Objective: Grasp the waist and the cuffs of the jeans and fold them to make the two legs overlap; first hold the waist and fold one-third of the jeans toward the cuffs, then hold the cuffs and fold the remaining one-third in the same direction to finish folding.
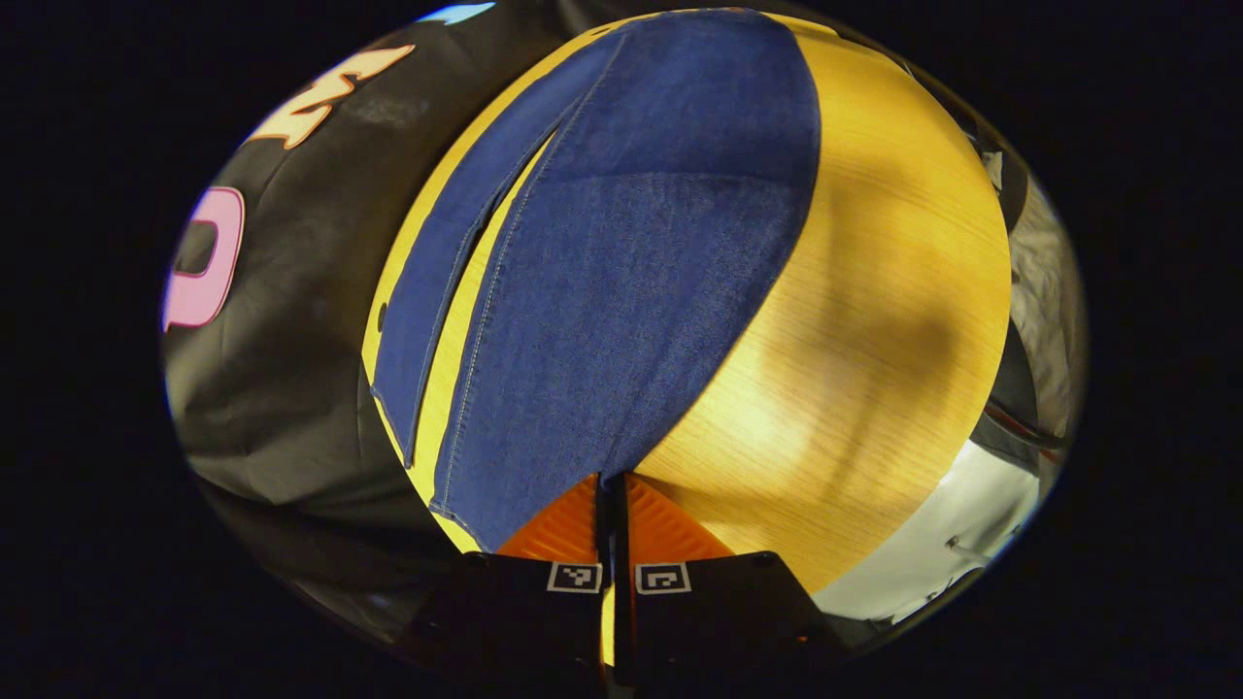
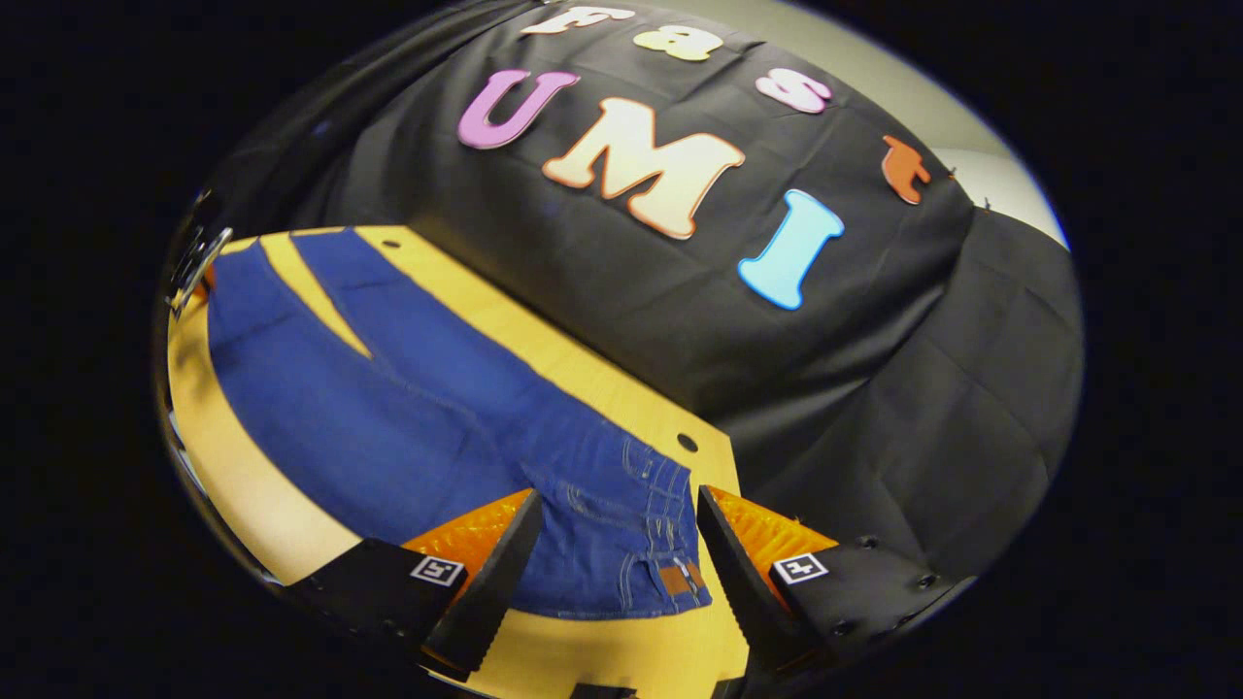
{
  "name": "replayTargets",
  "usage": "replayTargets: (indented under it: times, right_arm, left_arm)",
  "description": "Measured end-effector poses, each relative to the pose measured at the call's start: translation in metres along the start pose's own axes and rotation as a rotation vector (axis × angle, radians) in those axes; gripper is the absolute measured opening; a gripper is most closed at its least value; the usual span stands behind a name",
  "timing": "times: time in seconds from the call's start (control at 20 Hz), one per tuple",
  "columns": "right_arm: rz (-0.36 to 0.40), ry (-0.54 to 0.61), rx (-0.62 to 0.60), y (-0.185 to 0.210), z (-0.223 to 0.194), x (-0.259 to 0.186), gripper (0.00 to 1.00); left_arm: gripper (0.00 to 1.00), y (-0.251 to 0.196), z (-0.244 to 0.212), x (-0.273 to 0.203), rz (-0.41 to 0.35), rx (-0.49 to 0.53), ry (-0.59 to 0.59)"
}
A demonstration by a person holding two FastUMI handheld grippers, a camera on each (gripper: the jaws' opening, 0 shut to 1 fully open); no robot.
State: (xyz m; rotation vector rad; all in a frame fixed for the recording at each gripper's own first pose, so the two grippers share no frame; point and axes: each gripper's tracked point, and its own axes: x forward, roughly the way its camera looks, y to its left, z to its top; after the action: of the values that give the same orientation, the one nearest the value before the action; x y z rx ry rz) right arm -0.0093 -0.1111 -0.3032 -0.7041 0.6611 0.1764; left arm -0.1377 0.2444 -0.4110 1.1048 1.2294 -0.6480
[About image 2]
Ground black backdrop cloth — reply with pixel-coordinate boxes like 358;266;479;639
209;0;1086;583

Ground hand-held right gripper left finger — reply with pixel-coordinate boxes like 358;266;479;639
291;488;545;681

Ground blue jeans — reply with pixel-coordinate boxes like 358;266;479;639
207;228;715;620

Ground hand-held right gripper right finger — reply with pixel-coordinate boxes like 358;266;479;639
695;484;977;681

